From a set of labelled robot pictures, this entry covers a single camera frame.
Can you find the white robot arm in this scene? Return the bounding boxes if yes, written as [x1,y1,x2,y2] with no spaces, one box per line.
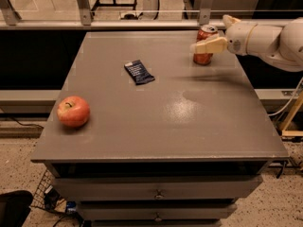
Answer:
[191,15,303,72]

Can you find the top grey drawer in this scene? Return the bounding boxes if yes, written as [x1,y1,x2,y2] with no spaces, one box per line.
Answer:
[52,175,262,201]

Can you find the red coke can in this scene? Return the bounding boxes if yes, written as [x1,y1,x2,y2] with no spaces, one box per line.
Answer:
[192,24,220,66]

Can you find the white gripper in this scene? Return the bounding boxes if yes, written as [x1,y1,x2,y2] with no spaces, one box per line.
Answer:
[190,14,256,56]

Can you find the dark blue snack bar wrapper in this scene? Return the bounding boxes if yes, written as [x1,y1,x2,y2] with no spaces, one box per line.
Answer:
[124,60,155,85]

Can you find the black chair seat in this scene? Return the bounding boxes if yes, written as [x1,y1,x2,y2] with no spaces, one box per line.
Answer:
[0,190,33,227]

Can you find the red apple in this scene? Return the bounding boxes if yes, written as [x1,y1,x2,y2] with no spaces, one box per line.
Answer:
[57,96,90,128]

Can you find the black stand base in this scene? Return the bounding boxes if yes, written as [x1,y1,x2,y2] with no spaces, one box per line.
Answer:
[91,0,137,12]

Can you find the wooden frame stand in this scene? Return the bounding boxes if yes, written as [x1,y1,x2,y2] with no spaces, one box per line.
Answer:
[278,92,303,137]

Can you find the grey drawer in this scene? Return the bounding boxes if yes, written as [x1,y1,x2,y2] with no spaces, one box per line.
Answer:
[77,202,237,221]
[52,175,262,201]

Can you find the metal railing with glass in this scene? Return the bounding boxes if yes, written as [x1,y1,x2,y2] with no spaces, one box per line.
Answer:
[0,0,303,30]

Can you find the wire basket on floor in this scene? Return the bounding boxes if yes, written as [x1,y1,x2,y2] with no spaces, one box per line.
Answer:
[31,170,63,212]

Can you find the grey drawer cabinet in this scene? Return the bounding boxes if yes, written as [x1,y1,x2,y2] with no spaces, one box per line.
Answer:
[32,31,288,227]

